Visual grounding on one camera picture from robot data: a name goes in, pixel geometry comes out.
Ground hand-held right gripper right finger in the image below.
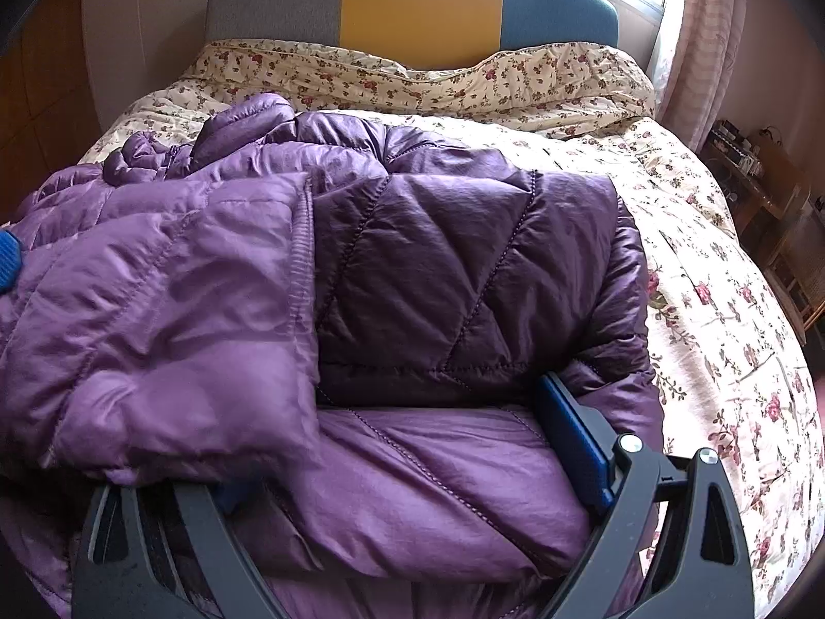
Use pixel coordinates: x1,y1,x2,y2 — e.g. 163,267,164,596
532,370,756,619

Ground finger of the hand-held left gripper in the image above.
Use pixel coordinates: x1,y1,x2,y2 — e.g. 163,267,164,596
0,227,22,295

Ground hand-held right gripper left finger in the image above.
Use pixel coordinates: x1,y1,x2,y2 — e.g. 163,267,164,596
71,474,288,619

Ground purple quilted down jacket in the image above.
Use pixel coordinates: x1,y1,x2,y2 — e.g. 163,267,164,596
0,91,666,619

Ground wooden wardrobe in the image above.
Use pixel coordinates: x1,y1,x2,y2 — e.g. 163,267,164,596
0,0,99,223

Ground floral bed cover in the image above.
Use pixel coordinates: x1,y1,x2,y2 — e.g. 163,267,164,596
77,87,824,619

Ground cluttered wooden side table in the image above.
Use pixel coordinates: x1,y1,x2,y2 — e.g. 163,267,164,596
699,124,818,339

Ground floral pillows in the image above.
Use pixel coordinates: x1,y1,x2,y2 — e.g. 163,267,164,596
193,39,657,140

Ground pink striped curtain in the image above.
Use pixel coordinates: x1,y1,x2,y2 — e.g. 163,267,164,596
656,0,756,151

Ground grey yellow blue headboard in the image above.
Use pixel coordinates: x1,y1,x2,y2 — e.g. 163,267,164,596
206,0,621,72

